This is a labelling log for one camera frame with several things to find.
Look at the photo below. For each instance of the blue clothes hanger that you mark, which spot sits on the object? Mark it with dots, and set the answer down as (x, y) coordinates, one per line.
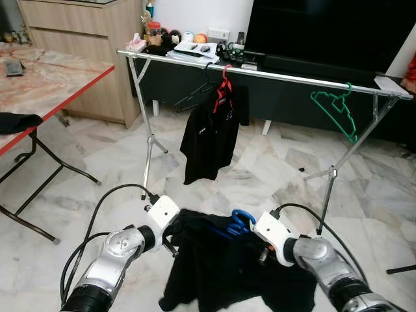
(237, 221)

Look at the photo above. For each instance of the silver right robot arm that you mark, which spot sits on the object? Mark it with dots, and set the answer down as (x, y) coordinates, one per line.
(331, 266)

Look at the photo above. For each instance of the thin black clothes hanger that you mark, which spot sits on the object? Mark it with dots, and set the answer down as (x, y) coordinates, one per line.
(195, 97)

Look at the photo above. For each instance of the green clothes hanger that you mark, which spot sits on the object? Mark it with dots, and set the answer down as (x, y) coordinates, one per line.
(351, 133)

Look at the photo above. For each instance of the red clothes hanger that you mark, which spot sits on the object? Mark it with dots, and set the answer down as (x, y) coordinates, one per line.
(223, 91)

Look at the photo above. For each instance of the black shirt white chest print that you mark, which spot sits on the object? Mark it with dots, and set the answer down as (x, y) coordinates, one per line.
(208, 143)

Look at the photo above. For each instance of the black folding chair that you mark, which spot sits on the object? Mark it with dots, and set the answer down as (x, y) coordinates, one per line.
(402, 269)

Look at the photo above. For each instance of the long black TV console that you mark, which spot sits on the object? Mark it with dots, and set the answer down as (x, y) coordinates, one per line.
(286, 104)

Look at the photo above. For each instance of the silver metal clothes rack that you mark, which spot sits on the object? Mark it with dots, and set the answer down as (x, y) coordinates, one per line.
(279, 77)

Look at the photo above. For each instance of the stack of white magazines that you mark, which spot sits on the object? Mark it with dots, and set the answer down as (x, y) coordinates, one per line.
(194, 52)

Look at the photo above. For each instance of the long black soundbar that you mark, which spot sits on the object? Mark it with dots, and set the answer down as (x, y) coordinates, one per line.
(318, 68)

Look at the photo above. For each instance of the marble folding table red edge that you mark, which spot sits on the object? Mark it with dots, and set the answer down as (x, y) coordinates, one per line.
(52, 81)

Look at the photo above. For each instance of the pink tissue box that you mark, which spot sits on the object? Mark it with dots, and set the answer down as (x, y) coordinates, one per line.
(135, 44)

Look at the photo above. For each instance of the black plush doll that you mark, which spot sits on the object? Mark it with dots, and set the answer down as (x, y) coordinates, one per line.
(171, 37)

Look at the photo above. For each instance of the orange ball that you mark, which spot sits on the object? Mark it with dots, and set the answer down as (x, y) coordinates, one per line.
(201, 38)

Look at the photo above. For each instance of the jar with red lid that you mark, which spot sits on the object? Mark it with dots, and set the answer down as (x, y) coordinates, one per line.
(153, 34)

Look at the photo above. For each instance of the light wooden cabinet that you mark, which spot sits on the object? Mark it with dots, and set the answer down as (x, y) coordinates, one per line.
(84, 52)

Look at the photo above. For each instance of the white paper sheet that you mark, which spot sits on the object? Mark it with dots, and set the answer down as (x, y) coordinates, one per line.
(392, 86)

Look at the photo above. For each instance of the white power socket box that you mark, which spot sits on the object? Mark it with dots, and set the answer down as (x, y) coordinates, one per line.
(219, 34)

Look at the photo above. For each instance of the large black television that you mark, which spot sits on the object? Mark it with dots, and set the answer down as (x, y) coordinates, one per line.
(325, 29)

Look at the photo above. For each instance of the gold and blue trophy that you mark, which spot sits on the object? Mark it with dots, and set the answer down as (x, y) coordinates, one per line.
(149, 9)

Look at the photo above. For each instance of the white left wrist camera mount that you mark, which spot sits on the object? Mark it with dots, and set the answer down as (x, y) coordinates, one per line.
(162, 213)

